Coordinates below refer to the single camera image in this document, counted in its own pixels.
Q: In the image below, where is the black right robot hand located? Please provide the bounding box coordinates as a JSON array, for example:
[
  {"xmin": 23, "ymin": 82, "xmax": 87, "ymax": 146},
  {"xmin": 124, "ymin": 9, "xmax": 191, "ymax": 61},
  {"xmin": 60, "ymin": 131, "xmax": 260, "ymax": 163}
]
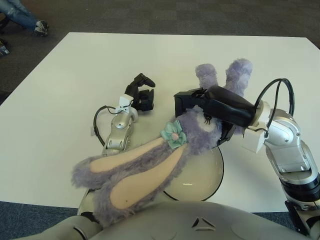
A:
[{"xmin": 173, "ymin": 85, "xmax": 258, "ymax": 146}]

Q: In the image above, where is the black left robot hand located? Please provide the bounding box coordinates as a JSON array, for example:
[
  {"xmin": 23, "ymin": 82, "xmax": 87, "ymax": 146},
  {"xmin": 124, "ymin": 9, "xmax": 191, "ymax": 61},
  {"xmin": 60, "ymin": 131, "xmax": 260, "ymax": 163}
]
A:
[{"xmin": 124, "ymin": 72, "xmax": 156, "ymax": 114}]

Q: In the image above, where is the purple plush bunny doll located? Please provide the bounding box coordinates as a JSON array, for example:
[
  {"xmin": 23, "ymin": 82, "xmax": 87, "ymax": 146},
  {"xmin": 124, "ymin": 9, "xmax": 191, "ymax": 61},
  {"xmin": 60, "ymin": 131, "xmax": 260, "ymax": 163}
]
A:
[{"xmin": 71, "ymin": 57, "xmax": 254, "ymax": 229}]

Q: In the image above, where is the white plate black rim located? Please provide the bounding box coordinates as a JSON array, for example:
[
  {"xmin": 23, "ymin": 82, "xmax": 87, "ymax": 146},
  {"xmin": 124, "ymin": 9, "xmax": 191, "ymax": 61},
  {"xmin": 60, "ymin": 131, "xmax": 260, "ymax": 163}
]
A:
[{"xmin": 162, "ymin": 146, "xmax": 225, "ymax": 202}]

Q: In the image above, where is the grey sneaker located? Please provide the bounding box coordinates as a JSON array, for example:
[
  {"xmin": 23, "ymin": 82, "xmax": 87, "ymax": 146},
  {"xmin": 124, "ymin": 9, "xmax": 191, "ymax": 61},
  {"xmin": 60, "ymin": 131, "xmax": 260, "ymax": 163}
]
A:
[{"xmin": 33, "ymin": 20, "xmax": 50, "ymax": 38}]

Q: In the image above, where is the grey robot torso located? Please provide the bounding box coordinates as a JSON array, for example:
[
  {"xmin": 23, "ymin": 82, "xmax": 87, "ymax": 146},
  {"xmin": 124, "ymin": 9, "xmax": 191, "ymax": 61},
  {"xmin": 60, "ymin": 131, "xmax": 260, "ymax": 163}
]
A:
[{"xmin": 24, "ymin": 201, "xmax": 311, "ymax": 240}]

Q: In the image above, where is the blue jeans leg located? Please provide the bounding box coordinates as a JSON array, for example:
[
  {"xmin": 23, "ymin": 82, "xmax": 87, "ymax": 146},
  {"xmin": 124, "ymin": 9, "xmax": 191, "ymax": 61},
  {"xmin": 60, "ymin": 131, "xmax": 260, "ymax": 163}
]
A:
[{"xmin": 0, "ymin": 0, "xmax": 38, "ymax": 30}]

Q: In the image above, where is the white left wrist mount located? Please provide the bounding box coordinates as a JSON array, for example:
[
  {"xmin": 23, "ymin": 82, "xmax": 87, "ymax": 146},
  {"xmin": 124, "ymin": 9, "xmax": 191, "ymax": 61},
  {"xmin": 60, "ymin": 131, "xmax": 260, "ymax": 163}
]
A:
[{"xmin": 118, "ymin": 94, "xmax": 133, "ymax": 112}]

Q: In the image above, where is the white wrist mount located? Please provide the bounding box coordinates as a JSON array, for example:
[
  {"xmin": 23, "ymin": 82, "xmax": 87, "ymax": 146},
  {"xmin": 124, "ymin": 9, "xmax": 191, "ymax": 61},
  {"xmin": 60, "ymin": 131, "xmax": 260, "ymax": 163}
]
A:
[
  {"xmin": 241, "ymin": 99, "xmax": 272, "ymax": 154},
  {"xmin": 118, "ymin": 94, "xmax": 133, "ymax": 112}
]

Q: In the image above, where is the white right wrist mount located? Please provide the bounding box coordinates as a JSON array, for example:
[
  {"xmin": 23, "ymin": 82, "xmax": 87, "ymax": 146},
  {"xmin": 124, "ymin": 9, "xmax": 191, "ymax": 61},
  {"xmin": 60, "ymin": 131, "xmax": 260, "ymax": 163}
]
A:
[{"xmin": 241, "ymin": 99, "xmax": 272, "ymax": 154}]

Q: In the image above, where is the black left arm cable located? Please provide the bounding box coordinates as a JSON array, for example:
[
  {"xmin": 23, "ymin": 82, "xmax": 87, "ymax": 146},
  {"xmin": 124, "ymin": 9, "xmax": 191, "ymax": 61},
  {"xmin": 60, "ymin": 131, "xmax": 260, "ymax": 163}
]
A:
[{"xmin": 92, "ymin": 104, "xmax": 126, "ymax": 147}]

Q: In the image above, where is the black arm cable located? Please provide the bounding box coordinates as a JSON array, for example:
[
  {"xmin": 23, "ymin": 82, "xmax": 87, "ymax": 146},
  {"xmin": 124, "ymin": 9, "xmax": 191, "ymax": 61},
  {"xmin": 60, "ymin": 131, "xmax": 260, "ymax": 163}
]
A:
[
  {"xmin": 92, "ymin": 104, "xmax": 126, "ymax": 147},
  {"xmin": 253, "ymin": 78, "xmax": 295, "ymax": 138}
]

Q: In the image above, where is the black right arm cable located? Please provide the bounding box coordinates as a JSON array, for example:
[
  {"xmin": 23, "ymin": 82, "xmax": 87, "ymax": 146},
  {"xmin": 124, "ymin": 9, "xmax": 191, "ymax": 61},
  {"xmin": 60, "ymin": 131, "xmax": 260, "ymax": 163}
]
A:
[{"xmin": 253, "ymin": 78, "xmax": 295, "ymax": 138}]

